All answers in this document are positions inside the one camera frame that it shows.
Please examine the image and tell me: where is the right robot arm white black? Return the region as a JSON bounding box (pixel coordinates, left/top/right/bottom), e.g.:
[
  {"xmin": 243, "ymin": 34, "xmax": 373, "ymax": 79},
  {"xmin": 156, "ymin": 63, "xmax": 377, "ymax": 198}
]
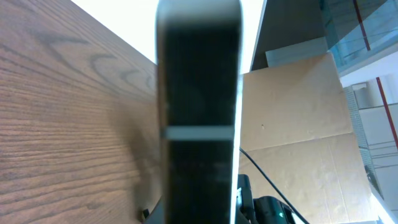
[{"xmin": 235, "ymin": 174, "xmax": 297, "ymax": 224}]

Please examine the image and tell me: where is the brown cardboard box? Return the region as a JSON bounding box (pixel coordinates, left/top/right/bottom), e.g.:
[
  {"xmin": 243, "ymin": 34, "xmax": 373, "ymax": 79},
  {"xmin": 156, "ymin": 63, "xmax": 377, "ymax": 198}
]
[{"xmin": 239, "ymin": 53, "xmax": 377, "ymax": 223}]

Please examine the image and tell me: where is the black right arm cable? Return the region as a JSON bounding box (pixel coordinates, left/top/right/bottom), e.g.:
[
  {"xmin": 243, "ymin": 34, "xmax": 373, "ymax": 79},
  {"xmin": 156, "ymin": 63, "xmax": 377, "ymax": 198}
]
[{"xmin": 238, "ymin": 147, "xmax": 310, "ymax": 224}]

